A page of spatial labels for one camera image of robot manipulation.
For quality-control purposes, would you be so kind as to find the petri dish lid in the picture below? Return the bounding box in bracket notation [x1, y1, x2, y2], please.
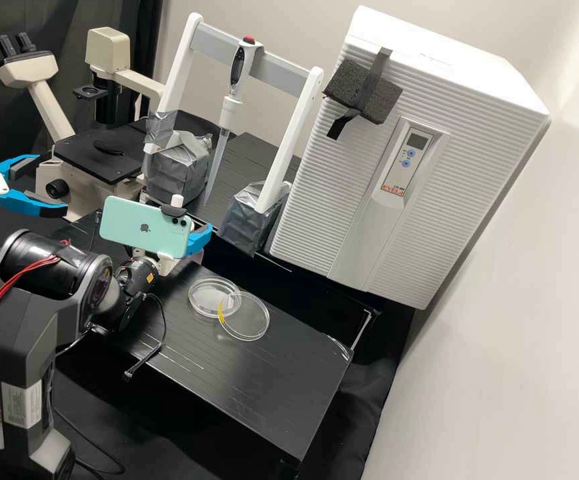
[217, 291, 271, 343]

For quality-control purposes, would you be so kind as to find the black cable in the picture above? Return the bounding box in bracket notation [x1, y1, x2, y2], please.
[51, 405, 128, 477]
[123, 293, 166, 385]

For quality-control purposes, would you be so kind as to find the right wrist camera phone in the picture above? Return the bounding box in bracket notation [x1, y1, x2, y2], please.
[97, 194, 196, 262]

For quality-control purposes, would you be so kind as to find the white pipette stand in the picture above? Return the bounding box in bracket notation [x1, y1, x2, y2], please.
[142, 12, 326, 215]

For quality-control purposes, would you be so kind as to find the incubator door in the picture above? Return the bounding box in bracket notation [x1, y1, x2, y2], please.
[267, 29, 554, 312]

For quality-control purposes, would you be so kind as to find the petri dish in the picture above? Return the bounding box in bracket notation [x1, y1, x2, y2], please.
[187, 275, 243, 319]

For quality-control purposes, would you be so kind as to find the white incubator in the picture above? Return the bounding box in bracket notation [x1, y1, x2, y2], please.
[267, 4, 554, 312]

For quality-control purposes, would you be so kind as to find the cream microscope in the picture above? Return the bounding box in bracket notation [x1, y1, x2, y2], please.
[0, 27, 171, 224]

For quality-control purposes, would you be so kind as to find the pipette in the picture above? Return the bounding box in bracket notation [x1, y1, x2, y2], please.
[203, 35, 265, 207]

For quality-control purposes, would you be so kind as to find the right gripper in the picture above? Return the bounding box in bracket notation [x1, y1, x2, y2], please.
[156, 223, 214, 277]

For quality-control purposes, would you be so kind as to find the grey taped block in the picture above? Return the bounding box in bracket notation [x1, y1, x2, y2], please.
[217, 181, 294, 257]
[141, 110, 214, 205]

